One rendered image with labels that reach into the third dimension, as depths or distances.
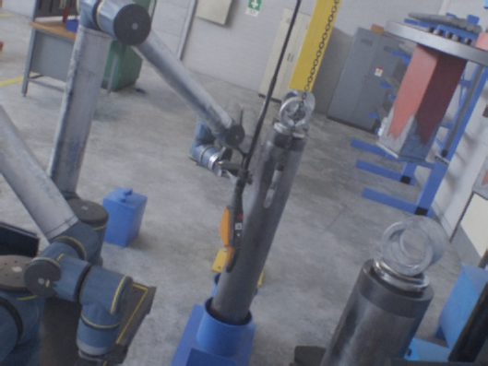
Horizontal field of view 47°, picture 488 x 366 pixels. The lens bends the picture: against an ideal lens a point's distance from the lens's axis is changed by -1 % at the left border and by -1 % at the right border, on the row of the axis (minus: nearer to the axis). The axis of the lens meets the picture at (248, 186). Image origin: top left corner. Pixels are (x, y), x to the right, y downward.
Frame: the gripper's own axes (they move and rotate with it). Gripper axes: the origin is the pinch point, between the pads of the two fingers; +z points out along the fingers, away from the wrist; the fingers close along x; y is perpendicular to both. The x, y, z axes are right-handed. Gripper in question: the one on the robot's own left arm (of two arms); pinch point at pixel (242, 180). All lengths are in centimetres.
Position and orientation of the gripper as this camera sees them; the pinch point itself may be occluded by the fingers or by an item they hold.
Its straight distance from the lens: 248.4
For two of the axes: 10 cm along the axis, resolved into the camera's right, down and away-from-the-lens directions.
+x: -7.5, 0.0, -6.6
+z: 5.9, 4.4, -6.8
